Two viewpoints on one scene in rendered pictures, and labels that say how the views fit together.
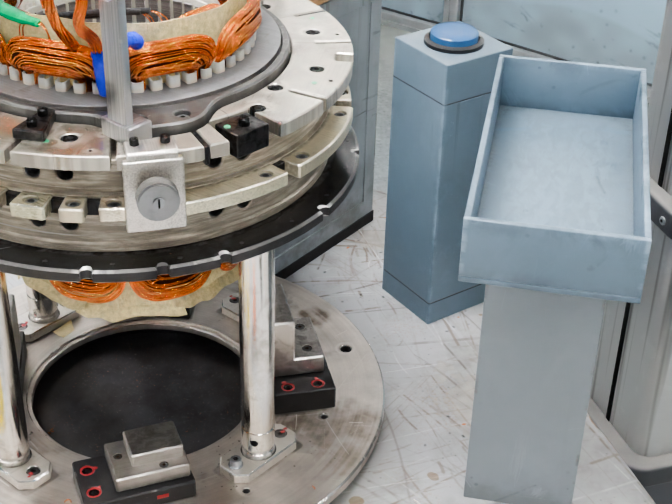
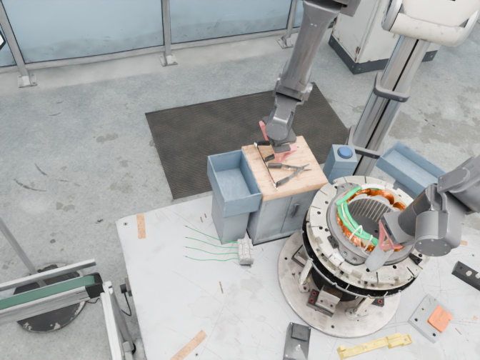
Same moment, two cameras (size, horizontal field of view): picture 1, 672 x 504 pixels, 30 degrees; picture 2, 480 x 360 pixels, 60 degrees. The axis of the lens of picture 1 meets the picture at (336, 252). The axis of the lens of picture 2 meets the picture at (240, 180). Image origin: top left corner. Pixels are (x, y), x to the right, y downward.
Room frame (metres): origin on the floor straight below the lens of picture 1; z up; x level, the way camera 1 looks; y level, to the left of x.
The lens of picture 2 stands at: (0.82, 0.86, 1.97)
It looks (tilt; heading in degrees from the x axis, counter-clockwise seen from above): 52 degrees down; 298
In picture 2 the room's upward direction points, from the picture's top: 8 degrees clockwise
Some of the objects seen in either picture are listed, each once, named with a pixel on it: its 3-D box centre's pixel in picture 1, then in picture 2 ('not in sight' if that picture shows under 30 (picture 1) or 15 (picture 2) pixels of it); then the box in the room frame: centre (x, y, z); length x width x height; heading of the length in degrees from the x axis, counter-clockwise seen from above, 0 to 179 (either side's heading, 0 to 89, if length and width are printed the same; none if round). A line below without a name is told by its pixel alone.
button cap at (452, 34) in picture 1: (454, 34); (345, 151); (0.97, -0.09, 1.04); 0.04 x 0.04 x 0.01
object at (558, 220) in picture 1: (541, 311); (404, 198); (0.74, -0.15, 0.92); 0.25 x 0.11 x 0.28; 170
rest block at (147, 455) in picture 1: (146, 454); not in sight; (0.69, 0.13, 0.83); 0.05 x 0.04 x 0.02; 112
